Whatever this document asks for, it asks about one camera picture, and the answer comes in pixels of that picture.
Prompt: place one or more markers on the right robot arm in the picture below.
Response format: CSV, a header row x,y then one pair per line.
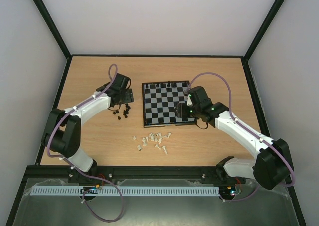
x,y
271,163

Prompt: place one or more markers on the black grey chessboard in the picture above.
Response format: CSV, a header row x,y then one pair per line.
x,y
159,104

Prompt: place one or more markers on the light blue cable duct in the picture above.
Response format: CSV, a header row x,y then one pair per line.
x,y
124,190

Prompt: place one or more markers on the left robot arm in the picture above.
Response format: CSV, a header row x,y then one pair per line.
x,y
62,133

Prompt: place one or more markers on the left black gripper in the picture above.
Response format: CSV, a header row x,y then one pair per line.
x,y
129,97

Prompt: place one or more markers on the black aluminium frame rail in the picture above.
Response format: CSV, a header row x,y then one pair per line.
x,y
207,175

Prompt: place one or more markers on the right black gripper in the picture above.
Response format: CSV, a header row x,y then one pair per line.
x,y
181,110

